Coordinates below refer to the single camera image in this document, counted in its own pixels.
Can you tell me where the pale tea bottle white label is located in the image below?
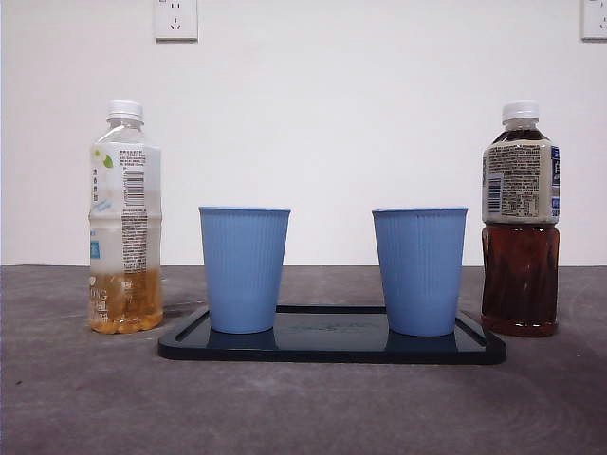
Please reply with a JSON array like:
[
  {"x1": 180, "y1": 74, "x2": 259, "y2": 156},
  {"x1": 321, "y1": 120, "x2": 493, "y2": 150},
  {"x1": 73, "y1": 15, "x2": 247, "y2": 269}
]
[{"x1": 87, "y1": 99, "x2": 165, "y2": 336}]

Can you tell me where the dark tea bottle beige label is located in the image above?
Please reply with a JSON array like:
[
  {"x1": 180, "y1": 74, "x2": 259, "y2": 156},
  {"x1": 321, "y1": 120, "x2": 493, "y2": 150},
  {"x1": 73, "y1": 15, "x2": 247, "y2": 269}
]
[{"x1": 480, "y1": 100, "x2": 561, "y2": 338}]

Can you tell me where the blue ribbed cup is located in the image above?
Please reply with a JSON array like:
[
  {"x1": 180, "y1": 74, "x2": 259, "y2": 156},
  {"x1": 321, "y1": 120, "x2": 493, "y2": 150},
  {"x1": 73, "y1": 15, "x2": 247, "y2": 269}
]
[
  {"x1": 371, "y1": 206, "x2": 470, "y2": 338},
  {"x1": 197, "y1": 206, "x2": 292, "y2": 335}
]

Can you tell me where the dark blue rectangular tray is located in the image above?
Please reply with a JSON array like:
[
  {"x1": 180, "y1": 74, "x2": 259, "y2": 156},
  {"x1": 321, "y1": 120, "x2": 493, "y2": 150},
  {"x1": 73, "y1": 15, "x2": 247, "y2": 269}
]
[{"x1": 156, "y1": 304, "x2": 507, "y2": 366}]

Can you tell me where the white wall socket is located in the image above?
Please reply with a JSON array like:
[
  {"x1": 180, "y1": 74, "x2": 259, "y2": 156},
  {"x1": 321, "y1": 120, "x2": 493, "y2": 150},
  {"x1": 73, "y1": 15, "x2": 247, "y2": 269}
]
[
  {"x1": 154, "y1": 0, "x2": 199, "y2": 43},
  {"x1": 580, "y1": 0, "x2": 607, "y2": 42}
]

